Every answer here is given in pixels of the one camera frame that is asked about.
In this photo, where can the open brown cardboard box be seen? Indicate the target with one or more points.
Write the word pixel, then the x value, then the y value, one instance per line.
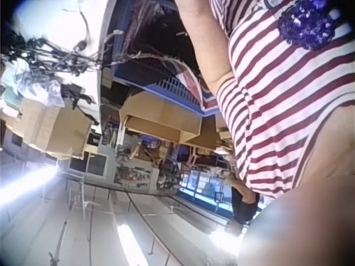
pixel 163 119

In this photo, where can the shelf of mixed goods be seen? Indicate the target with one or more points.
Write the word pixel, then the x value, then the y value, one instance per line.
pixel 144 163

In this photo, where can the blue plastic crate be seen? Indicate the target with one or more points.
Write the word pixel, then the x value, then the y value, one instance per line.
pixel 177 84

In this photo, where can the red white blue woven bag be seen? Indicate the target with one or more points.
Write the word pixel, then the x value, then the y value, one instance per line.
pixel 202 88

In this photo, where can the large brown cardboard box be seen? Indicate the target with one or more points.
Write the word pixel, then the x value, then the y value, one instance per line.
pixel 52 127

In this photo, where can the crumpled white plastic bags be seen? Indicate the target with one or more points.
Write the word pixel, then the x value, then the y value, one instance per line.
pixel 36 83

